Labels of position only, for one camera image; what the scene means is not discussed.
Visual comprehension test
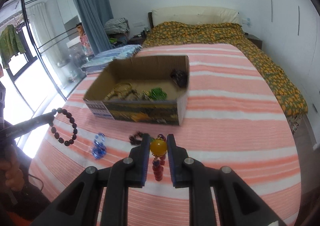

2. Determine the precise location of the red bead bracelet yellow bead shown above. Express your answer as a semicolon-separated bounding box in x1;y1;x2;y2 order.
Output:
150;134;168;181

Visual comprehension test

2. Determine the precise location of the dark bead bracelet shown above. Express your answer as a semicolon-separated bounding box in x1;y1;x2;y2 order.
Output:
50;107;79;147

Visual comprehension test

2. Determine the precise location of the green bead necklace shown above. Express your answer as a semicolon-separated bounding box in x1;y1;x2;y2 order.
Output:
149;87;168;102

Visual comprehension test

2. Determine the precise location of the cardboard box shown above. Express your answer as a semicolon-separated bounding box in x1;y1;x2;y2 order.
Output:
83;55;189;126

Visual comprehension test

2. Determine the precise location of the gold bangle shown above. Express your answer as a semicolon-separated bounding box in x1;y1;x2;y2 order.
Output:
105;82;132;100

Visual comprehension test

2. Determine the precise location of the black small case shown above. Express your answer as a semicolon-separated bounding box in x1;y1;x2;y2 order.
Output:
170;69;188;88

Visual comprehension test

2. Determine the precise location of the left hand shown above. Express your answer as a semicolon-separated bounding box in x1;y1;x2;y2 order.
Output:
1;145;25;192

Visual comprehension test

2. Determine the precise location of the silver charm trinket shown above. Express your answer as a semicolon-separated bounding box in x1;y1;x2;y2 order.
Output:
138;91;150;101

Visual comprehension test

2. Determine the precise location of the pink striped bedspread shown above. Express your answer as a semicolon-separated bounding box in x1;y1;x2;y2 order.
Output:
29;44;302;225

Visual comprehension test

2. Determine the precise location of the washing machine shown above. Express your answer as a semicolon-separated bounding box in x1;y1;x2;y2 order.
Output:
57;40;89;83

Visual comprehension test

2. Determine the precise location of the glass sliding door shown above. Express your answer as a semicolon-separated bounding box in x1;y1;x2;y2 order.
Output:
1;0;83;99

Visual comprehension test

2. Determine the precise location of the green hanging shirt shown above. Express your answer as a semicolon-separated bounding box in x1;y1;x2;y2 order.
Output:
0;25;25;69

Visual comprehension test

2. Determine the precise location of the folded blue striped blanket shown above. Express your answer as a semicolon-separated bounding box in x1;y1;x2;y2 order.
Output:
80;44;143;75

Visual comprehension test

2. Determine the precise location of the orange floral duvet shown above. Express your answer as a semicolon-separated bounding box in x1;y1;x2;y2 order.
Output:
143;21;308;117

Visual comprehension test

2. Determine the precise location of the checkered clothes pile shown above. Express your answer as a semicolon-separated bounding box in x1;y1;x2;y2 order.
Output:
104;18;130;34

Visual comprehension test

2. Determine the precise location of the cream pillow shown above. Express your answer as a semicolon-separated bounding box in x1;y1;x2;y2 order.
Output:
151;6;241;26

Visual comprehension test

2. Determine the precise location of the dark wooden nightstand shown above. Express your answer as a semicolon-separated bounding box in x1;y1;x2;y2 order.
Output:
244;32;263;50

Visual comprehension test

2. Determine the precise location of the blue curtain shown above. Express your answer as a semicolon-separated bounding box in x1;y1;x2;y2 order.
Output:
73;0;113;54

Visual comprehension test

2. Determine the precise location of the white wardrobe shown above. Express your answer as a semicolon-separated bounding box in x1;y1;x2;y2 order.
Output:
261;0;319;107

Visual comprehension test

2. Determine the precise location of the small dark green-bead bracelet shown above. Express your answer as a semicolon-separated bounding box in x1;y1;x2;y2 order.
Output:
128;130;151;146

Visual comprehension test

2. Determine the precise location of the blue crystal bracelet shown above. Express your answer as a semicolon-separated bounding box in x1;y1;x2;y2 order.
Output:
90;132;107;159

